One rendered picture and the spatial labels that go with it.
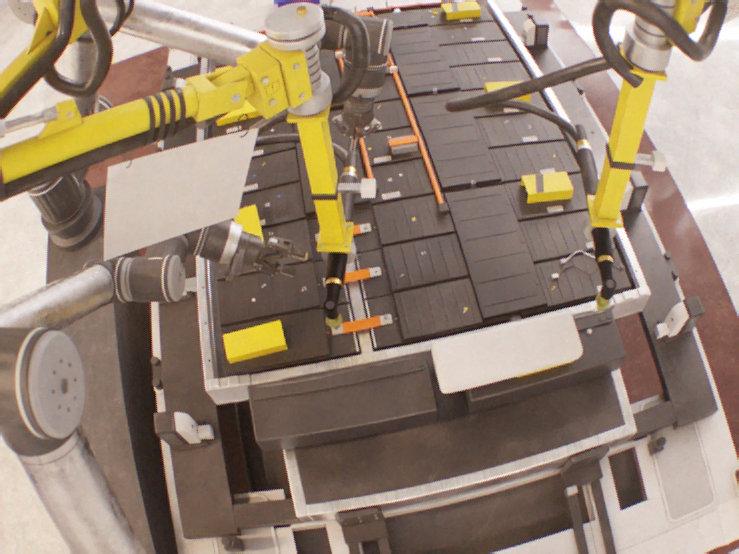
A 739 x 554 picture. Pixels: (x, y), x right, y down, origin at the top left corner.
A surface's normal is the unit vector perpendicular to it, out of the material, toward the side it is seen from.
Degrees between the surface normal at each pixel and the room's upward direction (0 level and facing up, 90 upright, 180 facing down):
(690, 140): 0
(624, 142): 90
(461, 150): 0
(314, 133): 90
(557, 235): 0
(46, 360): 83
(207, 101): 90
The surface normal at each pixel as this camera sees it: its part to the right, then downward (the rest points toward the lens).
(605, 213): -0.06, 0.87
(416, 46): -0.07, -0.50
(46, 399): 0.98, 0.01
